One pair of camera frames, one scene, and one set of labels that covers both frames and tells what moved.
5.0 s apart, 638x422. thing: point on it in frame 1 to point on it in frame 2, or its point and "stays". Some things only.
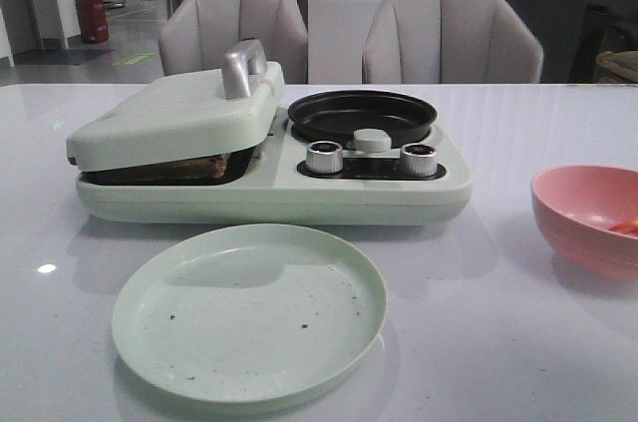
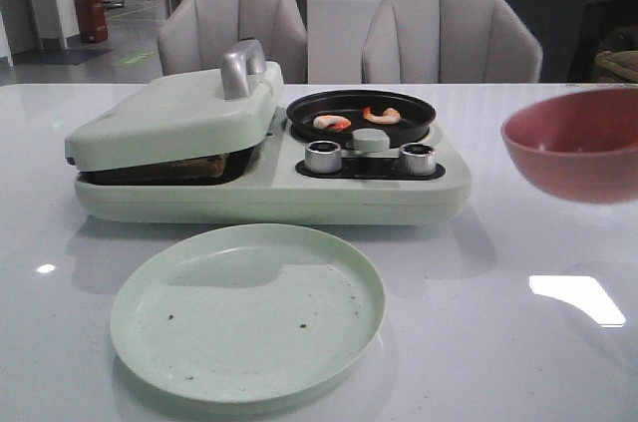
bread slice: (181, 170) stays
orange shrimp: (630, 226) to (322, 122)
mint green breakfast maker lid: (220, 111) stays
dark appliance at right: (610, 24) stays
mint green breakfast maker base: (299, 182) stays
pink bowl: (575, 207) to (580, 148)
